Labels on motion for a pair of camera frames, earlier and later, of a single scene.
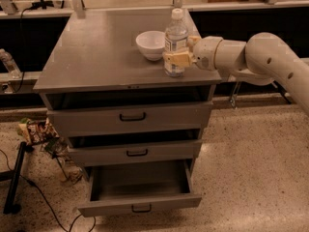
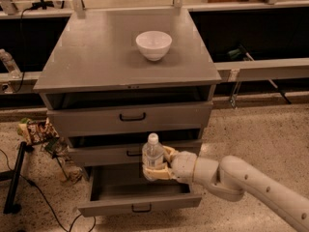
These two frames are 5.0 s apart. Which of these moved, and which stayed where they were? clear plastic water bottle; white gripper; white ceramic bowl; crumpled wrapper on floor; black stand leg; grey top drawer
Moved: clear plastic water bottle; white gripper
Stayed: crumpled wrapper on floor; grey top drawer; black stand leg; white ceramic bowl
